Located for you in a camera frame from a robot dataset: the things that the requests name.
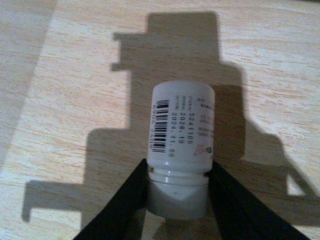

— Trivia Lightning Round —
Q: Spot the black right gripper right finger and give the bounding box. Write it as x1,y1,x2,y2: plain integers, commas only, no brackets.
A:
207,162,308,240

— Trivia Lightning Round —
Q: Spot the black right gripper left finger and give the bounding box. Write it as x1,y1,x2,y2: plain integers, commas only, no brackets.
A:
75,158,148,240

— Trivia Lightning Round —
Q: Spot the white medicine bottle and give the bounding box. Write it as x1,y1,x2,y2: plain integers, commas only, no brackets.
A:
147,80,215,220

